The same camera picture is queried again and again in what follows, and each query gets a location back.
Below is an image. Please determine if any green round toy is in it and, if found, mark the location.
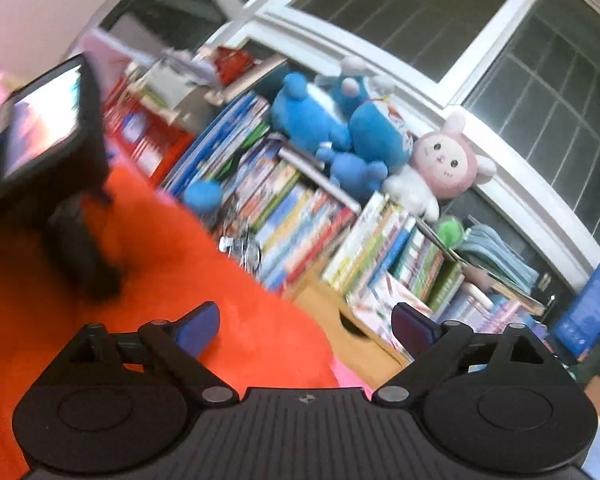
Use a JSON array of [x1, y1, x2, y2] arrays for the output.
[[432, 215, 466, 251]]

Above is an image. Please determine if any pink rabbit plush toy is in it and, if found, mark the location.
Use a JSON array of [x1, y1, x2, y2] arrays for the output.
[[382, 112, 498, 223]]

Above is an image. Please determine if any blue cat plush toy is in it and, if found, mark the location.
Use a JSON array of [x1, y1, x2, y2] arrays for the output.
[[315, 56, 416, 173]]

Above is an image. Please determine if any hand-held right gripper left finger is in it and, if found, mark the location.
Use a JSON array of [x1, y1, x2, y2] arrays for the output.
[[65, 301, 241, 406]]

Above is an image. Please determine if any blue and white plush toy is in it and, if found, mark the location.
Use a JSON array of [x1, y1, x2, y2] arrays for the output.
[[270, 72, 353, 158]]

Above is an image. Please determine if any white printed carton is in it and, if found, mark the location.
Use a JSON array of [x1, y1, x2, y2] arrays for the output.
[[352, 270, 433, 353]]

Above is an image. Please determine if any row of tall blue books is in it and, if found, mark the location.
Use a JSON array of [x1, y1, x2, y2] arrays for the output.
[[160, 91, 273, 201]]

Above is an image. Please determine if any blue cardboard box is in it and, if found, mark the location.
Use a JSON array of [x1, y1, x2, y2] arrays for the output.
[[550, 262, 600, 361]]

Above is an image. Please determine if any folded teal blanket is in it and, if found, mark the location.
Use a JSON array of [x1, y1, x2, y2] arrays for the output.
[[455, 224, 541, 293]]

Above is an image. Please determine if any red plastic crate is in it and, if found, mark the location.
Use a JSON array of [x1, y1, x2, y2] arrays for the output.
[[102, 72, 196, 181]]

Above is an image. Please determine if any orange puffer jacket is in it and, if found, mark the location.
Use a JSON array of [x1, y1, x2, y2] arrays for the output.
[[0, 157, 341, 480]]

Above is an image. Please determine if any row of colourful books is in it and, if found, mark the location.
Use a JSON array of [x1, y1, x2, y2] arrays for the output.
[[215, 137, 551, 356]]

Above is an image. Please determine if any small blue plush toy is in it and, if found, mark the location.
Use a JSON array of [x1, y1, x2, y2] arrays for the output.
[[316, 145, 390, 206]]

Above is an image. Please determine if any white window frame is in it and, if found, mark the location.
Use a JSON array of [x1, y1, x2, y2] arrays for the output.
[[95, 0, 600, 281]]

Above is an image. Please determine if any metal keychain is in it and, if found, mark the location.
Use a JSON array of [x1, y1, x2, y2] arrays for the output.
[[217, 232, 263, 273]]

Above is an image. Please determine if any blue plush ball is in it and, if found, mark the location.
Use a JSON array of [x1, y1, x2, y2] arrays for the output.
[[182, 180, 224, 213]]

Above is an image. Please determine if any stack of magazines and papers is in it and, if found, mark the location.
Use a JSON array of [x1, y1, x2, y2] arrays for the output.
[[125, 47, 216, 116]]

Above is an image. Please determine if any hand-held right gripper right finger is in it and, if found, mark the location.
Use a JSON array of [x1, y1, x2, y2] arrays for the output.
[[372, 301, 548, 405]]

